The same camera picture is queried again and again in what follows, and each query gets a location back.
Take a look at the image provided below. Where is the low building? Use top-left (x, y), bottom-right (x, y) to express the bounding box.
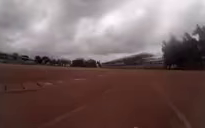
top-left (0, 48), bottom-right (36, 65)

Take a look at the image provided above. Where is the red running track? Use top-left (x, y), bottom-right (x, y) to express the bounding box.
top-left (0, 63), bottom-right (205, 128)

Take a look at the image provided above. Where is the group of dark trees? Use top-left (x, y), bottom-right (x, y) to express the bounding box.
top-left (161, 23), bottom-right (205, 71)

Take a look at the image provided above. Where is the row of distant trees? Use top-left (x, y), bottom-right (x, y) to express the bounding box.
top-left (11, 52), bottom-right (103, 69)

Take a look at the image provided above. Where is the roofed grandstand building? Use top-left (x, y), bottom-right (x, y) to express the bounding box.
top-left (102, 52), bottom-right (166, 70)

